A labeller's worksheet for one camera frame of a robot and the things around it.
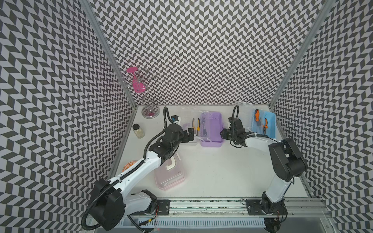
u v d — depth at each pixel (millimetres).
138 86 1083
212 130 1044
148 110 1238
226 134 879
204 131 1023
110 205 386
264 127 1027
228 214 723
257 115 1008
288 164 477
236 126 751
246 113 1052
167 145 598
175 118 693
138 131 937
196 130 908
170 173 725
